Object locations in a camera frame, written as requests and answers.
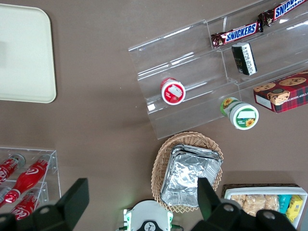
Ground light wicker oval basket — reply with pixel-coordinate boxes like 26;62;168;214
151;131;224;214

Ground clear acrylic stepped shelf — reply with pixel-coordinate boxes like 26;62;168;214
128;0;308;141

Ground teal snack packet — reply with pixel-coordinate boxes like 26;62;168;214
278;194;293;215

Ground yellow snack packet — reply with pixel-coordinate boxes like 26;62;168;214
285;194;304;223

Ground small black packaged box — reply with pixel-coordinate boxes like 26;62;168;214
231;42;258;77

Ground red Coca-Cola bottle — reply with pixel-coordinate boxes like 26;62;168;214
0;185;12;208
9;190;41;221
4;155;51;204
0;154;26;186

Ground red tartan cookie box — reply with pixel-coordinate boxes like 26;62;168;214
253;70;308;114

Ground cream plastic serving tray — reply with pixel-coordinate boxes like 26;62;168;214
0;3;57;104

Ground green sunflower lidded jar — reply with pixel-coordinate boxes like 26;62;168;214
219;97;260;130

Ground clear acrylic bottle rack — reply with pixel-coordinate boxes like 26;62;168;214
0;147;62;212

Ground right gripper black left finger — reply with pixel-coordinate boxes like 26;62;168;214
0;178;90;231

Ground red strawberry lidded jar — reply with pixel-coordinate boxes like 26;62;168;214
160;77;186;105

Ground white rectangular snack tray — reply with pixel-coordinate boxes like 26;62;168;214
224;187;308;229

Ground Snickers chocolate bar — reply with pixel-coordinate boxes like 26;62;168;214
257;0;308;27
210;21;265;50

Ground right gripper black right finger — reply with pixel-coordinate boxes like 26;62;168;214
191;177;296;231

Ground clear-wrapped rice cracker packet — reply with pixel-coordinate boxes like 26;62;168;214
243;194;267;217
230;194;247;207
264;194;280;212

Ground stacked aluminium foil trays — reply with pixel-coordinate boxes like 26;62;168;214
160;144;223;208

